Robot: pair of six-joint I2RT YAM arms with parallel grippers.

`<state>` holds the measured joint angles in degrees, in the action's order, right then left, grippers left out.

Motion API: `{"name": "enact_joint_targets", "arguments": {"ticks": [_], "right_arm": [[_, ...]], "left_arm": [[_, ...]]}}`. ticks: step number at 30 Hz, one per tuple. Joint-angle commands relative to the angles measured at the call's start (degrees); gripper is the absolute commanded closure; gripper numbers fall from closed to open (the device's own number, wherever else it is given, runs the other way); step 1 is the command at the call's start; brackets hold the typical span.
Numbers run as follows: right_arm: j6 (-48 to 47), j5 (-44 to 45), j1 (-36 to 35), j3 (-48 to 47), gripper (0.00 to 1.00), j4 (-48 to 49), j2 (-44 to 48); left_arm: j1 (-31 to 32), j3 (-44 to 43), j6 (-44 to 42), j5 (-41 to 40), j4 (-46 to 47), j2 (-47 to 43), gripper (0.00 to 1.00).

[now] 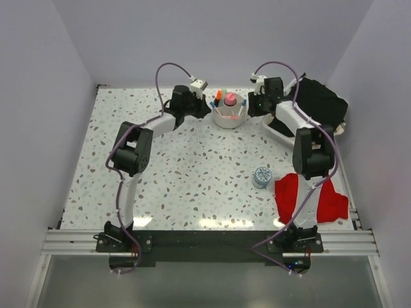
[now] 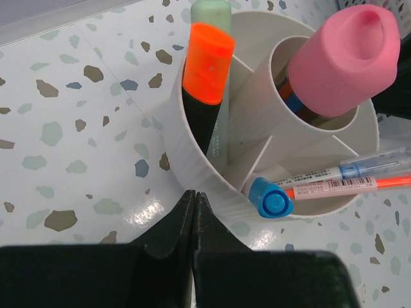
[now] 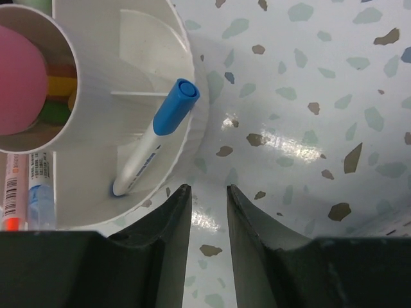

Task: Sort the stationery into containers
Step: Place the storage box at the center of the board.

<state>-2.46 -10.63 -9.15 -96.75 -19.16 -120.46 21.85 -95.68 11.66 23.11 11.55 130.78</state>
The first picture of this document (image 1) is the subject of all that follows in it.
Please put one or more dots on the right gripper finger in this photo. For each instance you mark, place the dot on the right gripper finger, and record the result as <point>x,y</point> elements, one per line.
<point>252,100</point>
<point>260,110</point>

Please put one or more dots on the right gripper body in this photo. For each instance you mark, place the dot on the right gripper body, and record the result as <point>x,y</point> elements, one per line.
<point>263,97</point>

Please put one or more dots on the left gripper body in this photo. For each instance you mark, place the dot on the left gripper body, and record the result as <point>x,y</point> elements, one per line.
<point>192,103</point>

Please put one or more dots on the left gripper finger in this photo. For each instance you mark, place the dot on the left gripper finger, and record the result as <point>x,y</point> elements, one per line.
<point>201,112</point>
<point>202,103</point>

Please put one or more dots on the white blue marker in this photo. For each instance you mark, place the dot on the white blue marker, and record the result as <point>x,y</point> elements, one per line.
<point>243,104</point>

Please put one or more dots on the orange black highlighter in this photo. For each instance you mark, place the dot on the orange black highlighter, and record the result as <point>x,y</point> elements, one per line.
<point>218,97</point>

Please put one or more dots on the pink glue stick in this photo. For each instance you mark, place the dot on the pink glue stick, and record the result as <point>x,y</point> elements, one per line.
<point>230,99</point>

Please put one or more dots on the orange pen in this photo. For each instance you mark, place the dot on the orange pen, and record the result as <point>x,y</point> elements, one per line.
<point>229,117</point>

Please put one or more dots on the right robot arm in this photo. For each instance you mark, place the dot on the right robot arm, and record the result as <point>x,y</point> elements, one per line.
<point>313,158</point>

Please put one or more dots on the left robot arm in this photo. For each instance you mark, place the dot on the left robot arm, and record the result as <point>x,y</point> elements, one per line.
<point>130,154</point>

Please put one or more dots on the round beige divided organizer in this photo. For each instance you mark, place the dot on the round beige divided organizer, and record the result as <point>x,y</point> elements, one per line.
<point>229,111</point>

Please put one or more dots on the white plastic basket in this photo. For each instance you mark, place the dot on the white plastic basket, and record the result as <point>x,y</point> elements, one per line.
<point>287,88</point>

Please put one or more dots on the black cloth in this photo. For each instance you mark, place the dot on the black cloth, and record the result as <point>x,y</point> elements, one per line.
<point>316,100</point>

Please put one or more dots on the beige cloth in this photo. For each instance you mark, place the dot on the beige cloth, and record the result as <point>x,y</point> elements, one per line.
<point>340,128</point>

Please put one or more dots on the blue washi tape roll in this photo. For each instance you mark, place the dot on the blue washi tape roll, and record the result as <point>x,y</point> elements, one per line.
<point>261,177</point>

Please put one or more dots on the red cloth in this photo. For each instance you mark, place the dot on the red cloth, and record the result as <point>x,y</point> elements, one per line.
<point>332,205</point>

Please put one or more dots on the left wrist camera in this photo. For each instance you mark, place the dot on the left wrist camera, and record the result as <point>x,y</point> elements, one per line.
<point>197,86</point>

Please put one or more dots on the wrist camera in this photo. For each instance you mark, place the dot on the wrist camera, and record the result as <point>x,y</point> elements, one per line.
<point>259,83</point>
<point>197,86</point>

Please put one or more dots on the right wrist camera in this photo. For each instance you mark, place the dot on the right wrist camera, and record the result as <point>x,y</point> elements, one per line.
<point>259,83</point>

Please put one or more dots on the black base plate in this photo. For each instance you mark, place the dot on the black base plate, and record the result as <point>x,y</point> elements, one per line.
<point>180,246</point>

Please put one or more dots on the aluminium rail frame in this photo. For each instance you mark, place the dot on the aluminium rail frame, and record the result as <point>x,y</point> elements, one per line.
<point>198,180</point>

